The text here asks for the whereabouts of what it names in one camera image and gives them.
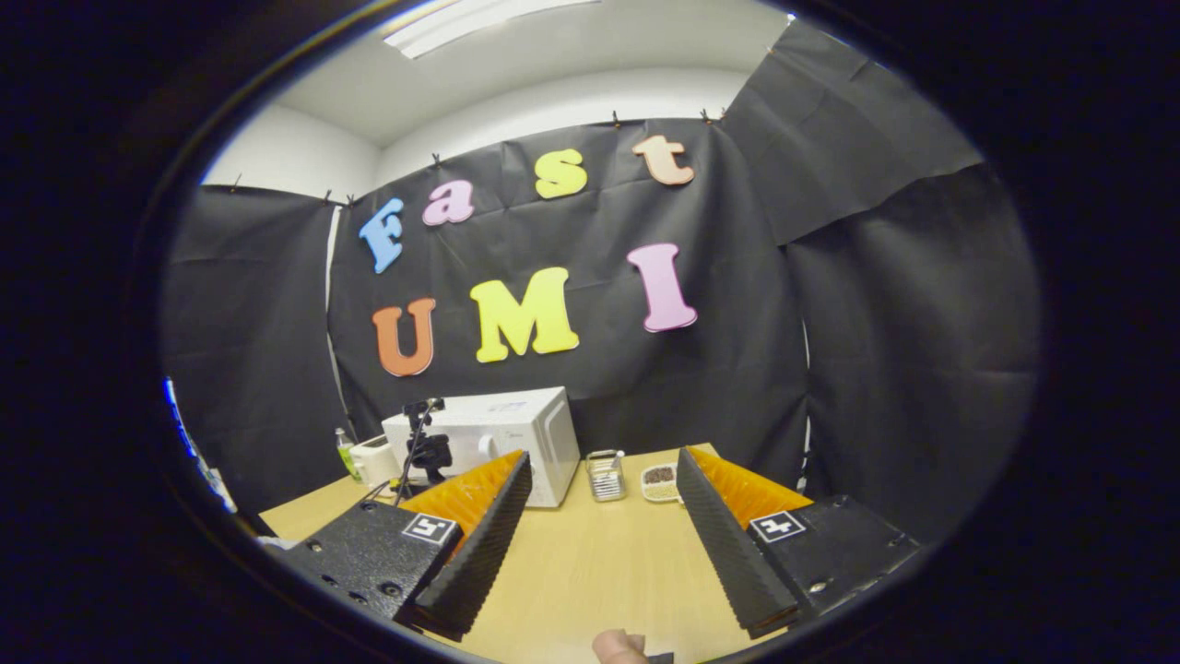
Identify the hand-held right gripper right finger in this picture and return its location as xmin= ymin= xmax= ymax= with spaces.
xmin=675 ymin=446 xmax=923 ymax=640

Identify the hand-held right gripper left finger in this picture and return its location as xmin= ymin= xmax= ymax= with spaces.
xmin=277 ymin=449 xmax=534 ymax=644

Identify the white microwave oven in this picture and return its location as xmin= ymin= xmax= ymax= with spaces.
xmin=382 ymin=386 xmax=582 ymax=509

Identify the white toaster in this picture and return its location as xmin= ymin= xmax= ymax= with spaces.
xmin=350 ymin=434 xmax=404 ymax=488

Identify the white divided snack tray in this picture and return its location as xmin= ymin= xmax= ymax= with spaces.
xmin=641 ymin=463 xmax=683 ymax=504

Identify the black backdrop cloth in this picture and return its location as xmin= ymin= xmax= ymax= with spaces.
xmin=161 ymin=18 xmax=1043 ymax=545

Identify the bright computer screen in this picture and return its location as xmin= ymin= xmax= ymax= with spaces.
xmin=164 ymin=376 xmax=213 ymax=480

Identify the row of backdrop clips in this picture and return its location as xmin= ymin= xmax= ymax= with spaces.
xmin=230 ymin=37 xmax=798 ymax=206

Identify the long ceiling light panel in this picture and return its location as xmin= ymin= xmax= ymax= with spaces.
xmin=383 ymin=0 xmax=600 ymax=60

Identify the metal wire basket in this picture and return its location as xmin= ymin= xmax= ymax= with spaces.
xmin=586 ymin=449 xmax=628 ymax=503

